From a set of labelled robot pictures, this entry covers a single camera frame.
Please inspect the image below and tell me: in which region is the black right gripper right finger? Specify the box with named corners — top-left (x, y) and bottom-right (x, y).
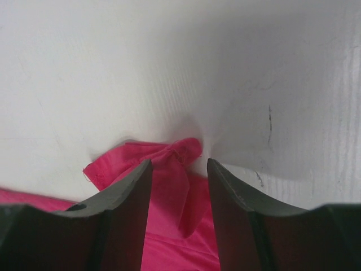
top-left (207, 159), bottom-right (360, 270)

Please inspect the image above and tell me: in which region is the pink t shirt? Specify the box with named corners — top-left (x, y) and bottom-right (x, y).
top-left (1, 138), bottom-right (220, 270)

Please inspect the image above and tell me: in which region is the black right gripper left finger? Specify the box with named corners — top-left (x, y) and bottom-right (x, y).
top-left (1, 160), bottom-right (153, 270)

